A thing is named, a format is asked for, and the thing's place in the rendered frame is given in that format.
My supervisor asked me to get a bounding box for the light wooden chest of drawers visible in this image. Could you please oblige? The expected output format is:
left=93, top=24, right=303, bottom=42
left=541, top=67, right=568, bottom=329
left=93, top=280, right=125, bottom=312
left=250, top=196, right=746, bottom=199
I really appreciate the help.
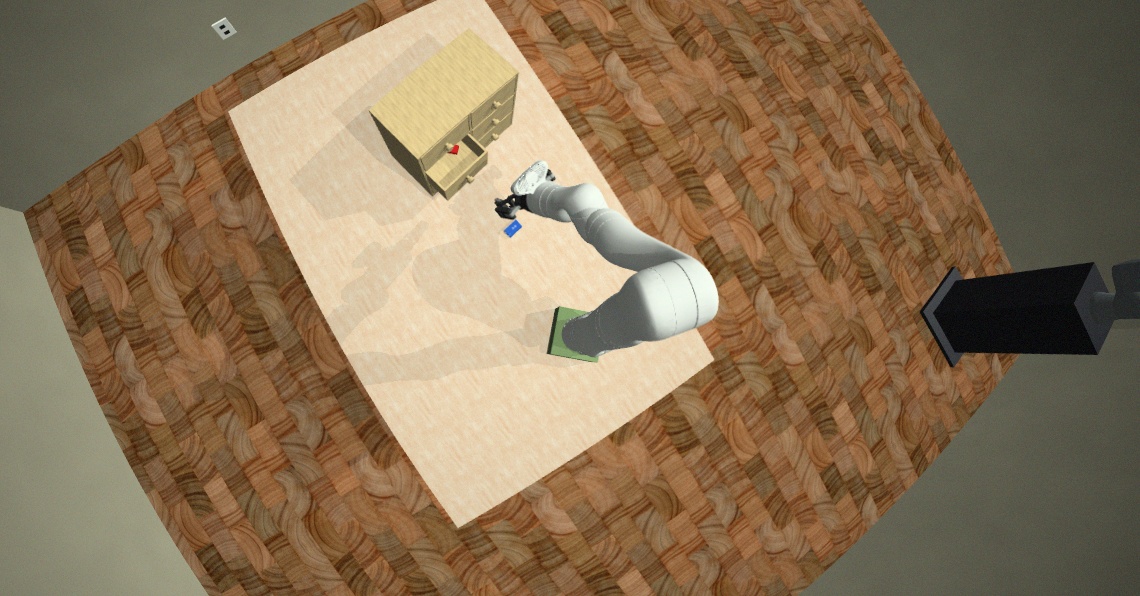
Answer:
left=369, top=28, right=519, bottom=197

